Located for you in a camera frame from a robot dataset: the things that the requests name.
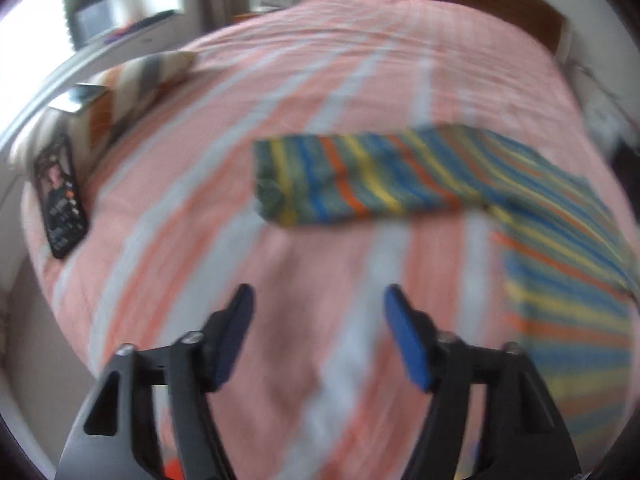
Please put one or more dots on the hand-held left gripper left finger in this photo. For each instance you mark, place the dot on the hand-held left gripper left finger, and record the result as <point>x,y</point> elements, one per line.
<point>235,332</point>

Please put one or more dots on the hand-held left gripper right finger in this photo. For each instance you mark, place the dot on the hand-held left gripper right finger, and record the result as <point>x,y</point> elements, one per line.
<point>410,342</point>

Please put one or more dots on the multicolour striped knit garment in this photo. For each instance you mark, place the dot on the multicolour striped knit garment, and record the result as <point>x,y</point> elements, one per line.
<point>350,180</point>

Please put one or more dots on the black phone with picture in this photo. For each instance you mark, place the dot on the black phone with picture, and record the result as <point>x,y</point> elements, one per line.
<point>60,195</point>

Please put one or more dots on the bed with pink striped sheet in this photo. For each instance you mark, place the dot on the bed with pink striped sheet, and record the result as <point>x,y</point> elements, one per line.
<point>250,85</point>

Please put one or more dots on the striped cushion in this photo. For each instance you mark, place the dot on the striped cushion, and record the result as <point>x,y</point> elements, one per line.
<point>140,80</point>

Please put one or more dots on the silver flat device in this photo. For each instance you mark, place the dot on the silver flat device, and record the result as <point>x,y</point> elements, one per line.
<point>77,99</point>

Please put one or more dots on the white ledge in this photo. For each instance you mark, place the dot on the white ledge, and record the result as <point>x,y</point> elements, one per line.
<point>100,55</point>

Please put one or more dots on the dark monitor screen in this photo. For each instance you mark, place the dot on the dark monitor screen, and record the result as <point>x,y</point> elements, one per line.
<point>87,15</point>

